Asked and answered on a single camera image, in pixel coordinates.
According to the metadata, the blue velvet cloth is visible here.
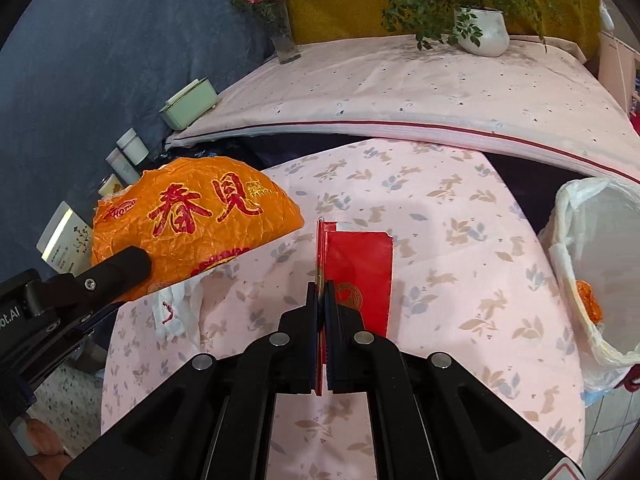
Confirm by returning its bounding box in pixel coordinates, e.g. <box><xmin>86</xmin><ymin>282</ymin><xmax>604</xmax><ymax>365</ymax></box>
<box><xmin>0</xmin><ymin>0</ymin><xmax>278</xmax><ymax>281</ymax></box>

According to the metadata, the white box with floral print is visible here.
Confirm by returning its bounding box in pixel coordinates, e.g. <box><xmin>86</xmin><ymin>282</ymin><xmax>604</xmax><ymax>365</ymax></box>
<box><xmin>36</xmin><ymin>201</ymin><xmax>96</xmax><ymax>275</ymax></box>

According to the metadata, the round bin with white bag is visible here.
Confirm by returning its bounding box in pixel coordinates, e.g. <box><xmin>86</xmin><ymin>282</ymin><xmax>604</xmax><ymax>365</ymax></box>
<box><xmin>537</xmin><ymin>176</ymin><xmax>640</xmax><ymax>393</ymax></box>

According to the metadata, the red paper envelope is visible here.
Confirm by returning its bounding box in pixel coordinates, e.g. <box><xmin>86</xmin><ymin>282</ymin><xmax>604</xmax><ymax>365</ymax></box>
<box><xmin>316</xmin><ymin>217</ymin><xmax>396</xmax><ymax>391</ymax></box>

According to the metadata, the white round jar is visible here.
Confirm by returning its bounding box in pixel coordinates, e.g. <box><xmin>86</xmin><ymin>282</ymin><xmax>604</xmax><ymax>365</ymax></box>
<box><xmin>116</xmin><ymin>128</ymin><xmax>150</xmax><ymax>163</ymax></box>

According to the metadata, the small yellowish jar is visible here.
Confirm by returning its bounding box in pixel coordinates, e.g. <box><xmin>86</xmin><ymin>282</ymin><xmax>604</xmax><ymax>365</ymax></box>
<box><xmin>98</xmin><ymin>174</ymin><xmax>126</xmax><ymax>199</ymax></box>

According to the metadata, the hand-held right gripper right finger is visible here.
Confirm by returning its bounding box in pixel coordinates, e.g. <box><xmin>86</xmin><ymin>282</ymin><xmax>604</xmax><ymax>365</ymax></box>
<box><xmin>322</xmin><ymin>280</ymin><xmax>583</xmax><ymax>480</ymax></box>

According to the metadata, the pink bedding with red stripe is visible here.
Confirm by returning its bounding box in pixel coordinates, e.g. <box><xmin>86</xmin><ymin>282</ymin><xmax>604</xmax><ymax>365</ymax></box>
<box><xmin>165</xmin><ymin>35</ymin><xmax>640</xmax><ymax>186</ymax></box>

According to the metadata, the green plant in white pot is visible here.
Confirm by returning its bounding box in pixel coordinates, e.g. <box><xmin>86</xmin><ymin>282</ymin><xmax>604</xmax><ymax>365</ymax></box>
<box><xmin>320</xmin><ymin>0</ymin><xmax>566</xmax><ymax>58</ymax></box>

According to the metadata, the white tissue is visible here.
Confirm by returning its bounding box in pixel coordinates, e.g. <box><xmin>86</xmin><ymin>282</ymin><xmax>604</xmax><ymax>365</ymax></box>
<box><xmin>147</xmin><ymin>277</ymin><xmax>206</xmax><ymax>345</ymax></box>

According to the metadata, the white tall bottle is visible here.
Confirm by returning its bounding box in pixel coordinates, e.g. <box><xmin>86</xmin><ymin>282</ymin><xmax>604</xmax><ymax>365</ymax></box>
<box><xmin>106</xmin><ymin>147</ymin><xmax>141</xmax><ymax>186</ymax></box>

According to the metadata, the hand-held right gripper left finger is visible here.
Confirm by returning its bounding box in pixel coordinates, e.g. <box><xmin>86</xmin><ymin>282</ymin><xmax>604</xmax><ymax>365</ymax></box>
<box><xmin>60</xmin><ymin>282</ymin><xmax>323</xmax><ymax>480</ymax></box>

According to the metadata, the dark blue floral cloth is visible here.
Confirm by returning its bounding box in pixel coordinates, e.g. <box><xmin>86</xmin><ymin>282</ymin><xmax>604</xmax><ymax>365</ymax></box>
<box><xmin>167</xmin><ymin>132</ymin><xmax>281</xmax><ymax>171</ymax></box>

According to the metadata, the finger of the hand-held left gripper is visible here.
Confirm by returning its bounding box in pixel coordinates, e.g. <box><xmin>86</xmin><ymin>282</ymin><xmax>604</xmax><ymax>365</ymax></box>
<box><xmin>27</xmin><ymin>246</ymin><xmax>152</xmax><ymax>315</ymax></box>

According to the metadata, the glass vase with pink flowers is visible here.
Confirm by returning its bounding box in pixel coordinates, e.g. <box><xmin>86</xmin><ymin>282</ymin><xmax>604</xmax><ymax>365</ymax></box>
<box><xmin>230</xmin><ymin>0</ymin><xmax>302</xmax><ymax>65</ymax></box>

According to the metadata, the white cable with switch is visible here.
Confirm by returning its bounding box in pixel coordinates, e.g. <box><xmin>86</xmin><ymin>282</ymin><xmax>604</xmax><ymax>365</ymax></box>
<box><xmin>594</xmin><ymin>0</ymin><xmax>617</xmax><ymax>33</ymax></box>

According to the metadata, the pink rabbit print tablecloth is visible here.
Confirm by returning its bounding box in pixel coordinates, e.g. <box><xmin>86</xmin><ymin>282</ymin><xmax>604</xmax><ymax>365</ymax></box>
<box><xmin>100</xmin><ymin>137</ymin><xmax>588</xmax><ymax>480</ymax></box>

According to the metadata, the pale green lidded box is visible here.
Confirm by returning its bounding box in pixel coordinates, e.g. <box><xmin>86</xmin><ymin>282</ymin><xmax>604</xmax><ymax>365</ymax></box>
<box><xmin>160</xmin><ymin>77</ymin><xmax>218</xmax><ymax>130</ymax></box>

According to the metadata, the pink water dispenser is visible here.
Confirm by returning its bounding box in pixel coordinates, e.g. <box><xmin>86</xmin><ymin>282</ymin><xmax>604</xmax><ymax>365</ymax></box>
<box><xmin>597</xmin><ymin>30</ymin><xmax>640</xmax><ymax>111</ymax></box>

